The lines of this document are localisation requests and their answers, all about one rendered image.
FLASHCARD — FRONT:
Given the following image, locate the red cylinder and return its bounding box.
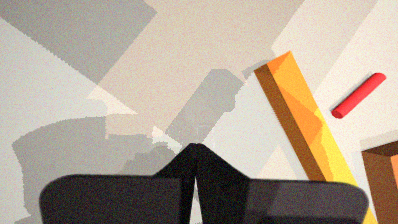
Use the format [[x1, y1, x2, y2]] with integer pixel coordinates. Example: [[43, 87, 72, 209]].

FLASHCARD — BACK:
[[331, 73, 386, 119]]

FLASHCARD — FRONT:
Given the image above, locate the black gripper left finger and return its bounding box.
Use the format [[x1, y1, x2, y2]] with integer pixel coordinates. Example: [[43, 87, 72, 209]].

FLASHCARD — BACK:
[[39, 143, 197, 224]]

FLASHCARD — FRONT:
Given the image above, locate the orange square block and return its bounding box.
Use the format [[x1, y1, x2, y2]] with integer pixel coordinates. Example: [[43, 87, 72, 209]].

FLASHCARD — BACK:
[[361, 141, 398, 224]]

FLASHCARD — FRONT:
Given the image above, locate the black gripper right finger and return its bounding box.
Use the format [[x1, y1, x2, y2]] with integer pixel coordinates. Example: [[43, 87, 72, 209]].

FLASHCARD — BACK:
[[196, 143, 369, 224]]

